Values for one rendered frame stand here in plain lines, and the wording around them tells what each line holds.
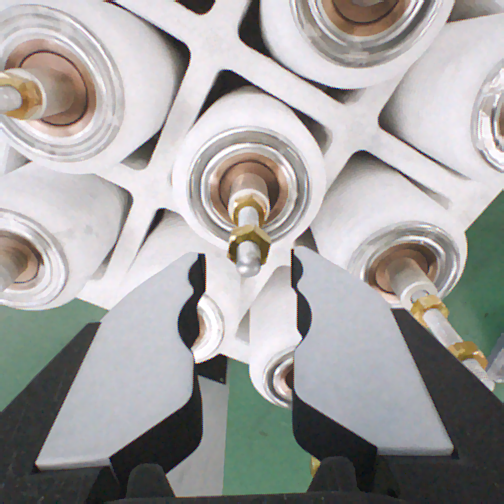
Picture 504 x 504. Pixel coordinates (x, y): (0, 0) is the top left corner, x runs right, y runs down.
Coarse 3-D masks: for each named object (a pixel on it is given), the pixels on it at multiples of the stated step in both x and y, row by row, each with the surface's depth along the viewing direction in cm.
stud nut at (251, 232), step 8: (248, 224) 15; (232, 232) 15; (240, 232) 15; (248, 232) 14; (256, 232) 14; (264, 232) 15; (232, 240) 14; (240, 240) 14; (248, 240) 14; (256, 240) 14; (264, 240) 15; (232, 248) 15; (264, 248) 15; (232, 256) 15; (264, 256) 15; (264, 264) 15
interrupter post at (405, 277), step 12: (396, 264) 23; (408, 264) 23; (396, 276) 23; (408, 276) 22; (420, 276) 22; (396, 288) 22; (408, 288) 21; (420, 288) 21; (432, 288) 21; (408, 300) 22
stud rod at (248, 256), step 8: (248, 208) 18; (240, 216) 17; (248, 216) 17; (256, 216) 17; (240, 224) 16; (256, 224) 16; (240, 248) 14; (248, 248) 14; (256, 248) 14; (240, 256) 14; (248, 256) 13; (256, 256) 14; (240, 264) 14; (248, 264) 14; (256, 264) 14; (240, 272) 14; (248, 272) 14; (256, 272) 14
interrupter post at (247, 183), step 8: (240, 176) 21; (248, 176) 20; (256, 176) 21; (232, 184) 21; (240, 184) 19; (248, 184) 19; (256, 184) 19; (264, 184) 21; (232, 192) 19; (240, 192) 18; (248, 192) 18; (256, 192) 18; (264, 192) 19; (232, 200) 19; (264, 200) 19; (232, 208) 19
